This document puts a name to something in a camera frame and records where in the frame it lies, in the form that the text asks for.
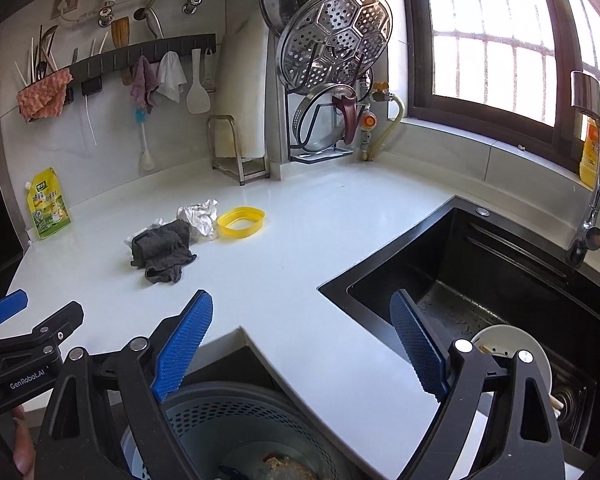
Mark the mauve cloth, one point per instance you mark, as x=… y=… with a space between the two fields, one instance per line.
x=144 y=82

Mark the white cutting board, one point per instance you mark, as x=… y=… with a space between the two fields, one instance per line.
x=242 y=90

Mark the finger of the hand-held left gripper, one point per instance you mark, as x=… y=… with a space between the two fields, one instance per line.
x=7 y=306
x=55 y=322

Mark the wall socket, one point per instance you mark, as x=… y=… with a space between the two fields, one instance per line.
x=67 y=2

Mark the chrome spray head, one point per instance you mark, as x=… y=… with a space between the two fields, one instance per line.
x=150 y=22

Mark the white and blue bottle brush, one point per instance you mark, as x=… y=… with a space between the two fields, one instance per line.
x=146 y=160

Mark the pale chopstick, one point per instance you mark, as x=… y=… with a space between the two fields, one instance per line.
x=556 y=404

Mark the dark wall hook rail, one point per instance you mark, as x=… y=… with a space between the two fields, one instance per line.
x=130 y=55

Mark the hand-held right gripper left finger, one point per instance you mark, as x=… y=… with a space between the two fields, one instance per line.
x=185 y=340

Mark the brown curved utensil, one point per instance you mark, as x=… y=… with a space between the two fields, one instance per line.
x=350 y=120

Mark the wooden spatula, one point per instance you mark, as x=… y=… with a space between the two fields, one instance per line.
x=121 y=35

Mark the white plastic scraper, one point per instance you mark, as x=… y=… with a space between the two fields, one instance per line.
x=209 y=72

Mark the yellow oil bottle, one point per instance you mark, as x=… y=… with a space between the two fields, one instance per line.
x=592 y=155

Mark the dark grey cloth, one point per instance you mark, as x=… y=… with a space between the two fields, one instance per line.
x=162 y=252

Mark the grey perforated trash bin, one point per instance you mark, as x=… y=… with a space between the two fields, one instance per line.
x=240 y=420

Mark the dark framed window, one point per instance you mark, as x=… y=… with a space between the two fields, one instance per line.
x=505 y=35

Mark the white rice paddle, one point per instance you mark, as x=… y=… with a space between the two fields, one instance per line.
x=198 y=97

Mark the pink cloth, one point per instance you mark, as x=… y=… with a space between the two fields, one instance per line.
x=42 y=95

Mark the white cloth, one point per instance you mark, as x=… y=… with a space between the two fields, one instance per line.
x=170 y=75

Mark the green and yellow pouch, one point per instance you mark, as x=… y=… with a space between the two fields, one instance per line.
x=47 y=210

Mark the person's left hand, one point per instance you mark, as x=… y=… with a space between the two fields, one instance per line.
x=24 y=445

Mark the steel board rack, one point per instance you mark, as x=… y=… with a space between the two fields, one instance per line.
x=240 y=167

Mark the steel rimmed pot lid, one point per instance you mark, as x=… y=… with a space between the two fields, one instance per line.
x=310 y=130

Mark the bundle of chopsticks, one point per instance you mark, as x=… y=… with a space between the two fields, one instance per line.
x=37 y=57

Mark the perforated steel steamer plate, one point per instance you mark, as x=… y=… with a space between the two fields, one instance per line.
x=330 y=35

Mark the gas valve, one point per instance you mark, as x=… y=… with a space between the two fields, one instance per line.
x=369 y=122

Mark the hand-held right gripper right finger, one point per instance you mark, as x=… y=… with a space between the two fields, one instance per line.
x=420 y=350

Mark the black kitchen sink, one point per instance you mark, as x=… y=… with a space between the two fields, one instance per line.
x=480 y=270

